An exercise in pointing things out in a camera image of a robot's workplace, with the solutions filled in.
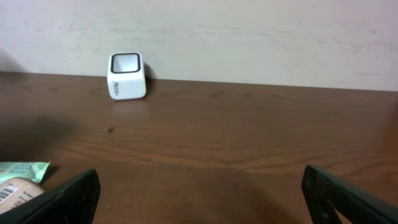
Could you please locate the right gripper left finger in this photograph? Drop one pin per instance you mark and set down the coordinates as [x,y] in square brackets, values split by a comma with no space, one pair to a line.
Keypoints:
[75,201]

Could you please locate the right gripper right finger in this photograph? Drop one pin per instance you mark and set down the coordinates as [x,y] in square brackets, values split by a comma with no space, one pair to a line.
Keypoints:
[327,195]

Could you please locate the mint green wipes packet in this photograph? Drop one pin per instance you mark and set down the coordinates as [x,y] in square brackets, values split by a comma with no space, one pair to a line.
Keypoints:
[33,171]

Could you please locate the green-lidded white jar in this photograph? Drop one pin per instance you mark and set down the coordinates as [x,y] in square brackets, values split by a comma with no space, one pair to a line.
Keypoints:
[16,191]

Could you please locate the white barcode scanner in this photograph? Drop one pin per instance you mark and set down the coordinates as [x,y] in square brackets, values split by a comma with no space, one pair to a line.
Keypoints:
[126,76]

